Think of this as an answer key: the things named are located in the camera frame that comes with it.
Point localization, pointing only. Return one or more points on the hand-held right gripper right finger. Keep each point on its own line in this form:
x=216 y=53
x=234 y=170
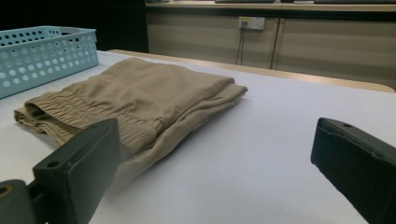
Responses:
x=358 y=161

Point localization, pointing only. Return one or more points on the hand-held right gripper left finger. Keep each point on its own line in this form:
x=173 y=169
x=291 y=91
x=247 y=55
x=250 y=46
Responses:
x=77 y=168

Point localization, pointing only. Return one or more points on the khaki pants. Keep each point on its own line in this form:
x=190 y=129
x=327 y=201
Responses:
x=149 y=90

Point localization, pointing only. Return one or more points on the light blue perforated basket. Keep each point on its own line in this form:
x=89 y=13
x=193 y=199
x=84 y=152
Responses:
x=46 y=62

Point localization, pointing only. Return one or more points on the white table cover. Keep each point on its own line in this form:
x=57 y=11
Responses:
x=264 y=140

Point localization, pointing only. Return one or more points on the beige cabinet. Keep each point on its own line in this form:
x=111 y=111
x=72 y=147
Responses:
x=327 y=43

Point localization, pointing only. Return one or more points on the black curtain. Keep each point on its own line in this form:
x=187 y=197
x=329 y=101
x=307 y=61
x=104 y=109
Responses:
x=93 y=15

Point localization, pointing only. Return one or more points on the dark flat device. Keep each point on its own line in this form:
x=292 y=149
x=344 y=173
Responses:
x=244 y=1
x=355 y=1

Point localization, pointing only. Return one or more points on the white wall socket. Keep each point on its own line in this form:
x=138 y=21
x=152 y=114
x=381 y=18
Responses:
x=253 y=22

